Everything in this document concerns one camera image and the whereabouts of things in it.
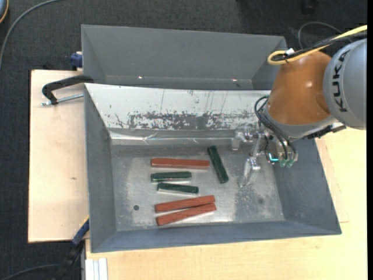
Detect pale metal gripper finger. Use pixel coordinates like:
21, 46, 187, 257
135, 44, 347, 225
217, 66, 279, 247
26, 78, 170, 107
237, 156, 262, 188
232, 128, 255, 152

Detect dark green flat block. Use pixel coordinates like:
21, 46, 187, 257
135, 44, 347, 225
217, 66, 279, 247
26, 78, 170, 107
206, 145, 230, 184
150, 171, 193, 183
157, 182, 200, 195

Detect red-brown flat block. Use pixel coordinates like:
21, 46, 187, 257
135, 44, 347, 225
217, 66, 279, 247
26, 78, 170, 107
154, 195, 216, 214
156, 202, 217, 227
150, 157, 210, 170

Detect grey metal bin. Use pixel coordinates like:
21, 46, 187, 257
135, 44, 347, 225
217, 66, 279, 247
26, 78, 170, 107
80, 24, 342, 254

